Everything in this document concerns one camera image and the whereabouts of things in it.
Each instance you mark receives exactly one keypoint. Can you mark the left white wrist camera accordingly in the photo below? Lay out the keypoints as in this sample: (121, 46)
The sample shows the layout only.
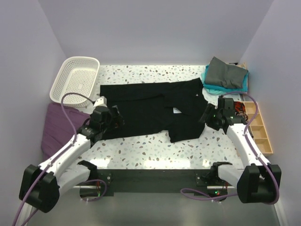
(100, 103)

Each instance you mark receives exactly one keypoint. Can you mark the black t shirt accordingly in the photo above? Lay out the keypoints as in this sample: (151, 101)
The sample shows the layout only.
(149, 108)

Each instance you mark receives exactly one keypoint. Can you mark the white plastic basket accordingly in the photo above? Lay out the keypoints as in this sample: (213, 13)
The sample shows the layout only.
(77, 75)

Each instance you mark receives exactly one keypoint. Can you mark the red patterned cloth in tray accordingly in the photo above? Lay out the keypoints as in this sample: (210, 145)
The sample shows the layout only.
(240, 110)

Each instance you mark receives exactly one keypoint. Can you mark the aluminium rail frame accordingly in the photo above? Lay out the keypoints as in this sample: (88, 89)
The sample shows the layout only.
(146, 209)

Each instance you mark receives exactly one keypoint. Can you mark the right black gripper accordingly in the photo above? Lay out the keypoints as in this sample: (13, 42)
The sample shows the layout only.
(205, 117)

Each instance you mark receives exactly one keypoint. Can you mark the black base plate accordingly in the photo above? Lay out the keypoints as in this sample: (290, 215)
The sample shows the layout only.
(156, 181)

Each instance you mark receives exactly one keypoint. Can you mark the teal folded t shirt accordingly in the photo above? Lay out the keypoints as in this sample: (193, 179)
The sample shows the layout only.
(217, 90)

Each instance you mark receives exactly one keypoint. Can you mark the grey folded t shirt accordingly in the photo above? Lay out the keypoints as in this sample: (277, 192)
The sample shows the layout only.
(221, 74)

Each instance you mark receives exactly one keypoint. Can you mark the wooden compartment tray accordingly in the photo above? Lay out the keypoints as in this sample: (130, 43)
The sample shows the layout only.
(257, 129)

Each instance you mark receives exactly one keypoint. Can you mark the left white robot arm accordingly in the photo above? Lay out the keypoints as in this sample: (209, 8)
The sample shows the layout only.
(42, 185)

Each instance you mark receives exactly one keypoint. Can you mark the purple cloth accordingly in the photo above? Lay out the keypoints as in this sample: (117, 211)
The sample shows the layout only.
(57, 131)

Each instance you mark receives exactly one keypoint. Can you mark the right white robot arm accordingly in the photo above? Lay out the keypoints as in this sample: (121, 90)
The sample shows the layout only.
(259, 181)

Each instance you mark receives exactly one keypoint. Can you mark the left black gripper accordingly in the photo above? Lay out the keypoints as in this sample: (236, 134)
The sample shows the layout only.
(116, 121)

